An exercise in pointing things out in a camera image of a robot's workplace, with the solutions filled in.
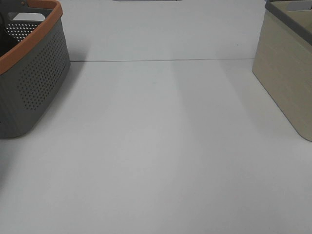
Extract grey perforated basket orange rim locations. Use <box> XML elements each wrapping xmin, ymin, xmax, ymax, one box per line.
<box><xmin>0</xmin><ymin>0</ymin><xmax>70</xmax><ymax>139</ymax></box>

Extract beige bin with grey rim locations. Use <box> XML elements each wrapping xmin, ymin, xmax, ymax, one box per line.
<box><xmin>252</xmin><ymin>0</ymin><xmax>312</xmax><ymax>141</ymax></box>

